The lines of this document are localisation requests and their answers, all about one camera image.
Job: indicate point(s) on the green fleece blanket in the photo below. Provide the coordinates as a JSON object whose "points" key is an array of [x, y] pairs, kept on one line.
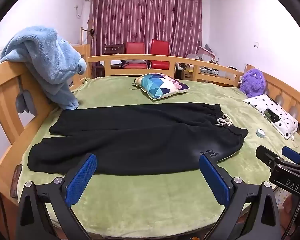
{"points": [[152, 200]]}

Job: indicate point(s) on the small round white device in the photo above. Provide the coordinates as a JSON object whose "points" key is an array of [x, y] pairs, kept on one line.
{"points": [[260, 133]]}

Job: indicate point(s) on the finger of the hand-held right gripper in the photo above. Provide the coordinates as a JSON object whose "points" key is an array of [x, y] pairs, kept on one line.
{"points": [[266, 155], [291, 153]]}

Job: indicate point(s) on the light blue fluffy blanket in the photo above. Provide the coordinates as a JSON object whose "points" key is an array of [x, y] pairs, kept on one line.
{"points": [[45, 62]]}

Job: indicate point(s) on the purple plush toy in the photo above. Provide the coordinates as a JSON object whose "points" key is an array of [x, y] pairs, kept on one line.
{"points": [[253, 82]]}

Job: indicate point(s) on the geometric print pillow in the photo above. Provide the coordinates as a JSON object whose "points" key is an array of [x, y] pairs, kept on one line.
{"points": [[160, 85]]}

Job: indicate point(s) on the wooden coat stand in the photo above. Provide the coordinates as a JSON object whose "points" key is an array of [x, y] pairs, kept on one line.
{"points": [[90, 33]]}

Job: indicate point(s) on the dark wooden chair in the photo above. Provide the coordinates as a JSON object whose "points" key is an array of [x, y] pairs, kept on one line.
{"points": [[114, 48]]}

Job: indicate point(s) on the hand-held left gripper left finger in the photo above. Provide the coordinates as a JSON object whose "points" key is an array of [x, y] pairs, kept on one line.
{"points": [[81, 177]]}

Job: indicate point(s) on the wooden bed frame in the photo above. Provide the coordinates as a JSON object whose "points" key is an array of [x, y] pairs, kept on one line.
{"points": [[5, 105]]}

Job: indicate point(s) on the black pants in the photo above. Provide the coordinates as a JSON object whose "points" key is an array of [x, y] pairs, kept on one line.
{"points": [[140, 135]]}

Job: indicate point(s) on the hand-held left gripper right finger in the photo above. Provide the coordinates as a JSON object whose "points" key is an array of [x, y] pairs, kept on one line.
{"points": [[213, 177]]}

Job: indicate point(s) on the red chair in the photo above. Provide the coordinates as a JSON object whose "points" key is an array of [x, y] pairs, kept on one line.
{"points": [[135, 50], [160, 48]]}

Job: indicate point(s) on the white floral pillow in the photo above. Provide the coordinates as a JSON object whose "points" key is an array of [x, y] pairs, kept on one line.
{"points": [[286, 123]]}

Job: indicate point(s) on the grey hanging mitten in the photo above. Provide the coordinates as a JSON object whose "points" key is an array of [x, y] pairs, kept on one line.
{"points": [[23, 102]]}

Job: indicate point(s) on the maroon striped curtain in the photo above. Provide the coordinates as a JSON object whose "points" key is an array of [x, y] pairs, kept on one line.
{"points": [[145, 12]]}

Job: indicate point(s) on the pile of cardboard boxes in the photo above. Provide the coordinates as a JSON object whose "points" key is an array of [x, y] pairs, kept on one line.
{"points": [[202, 53]]}

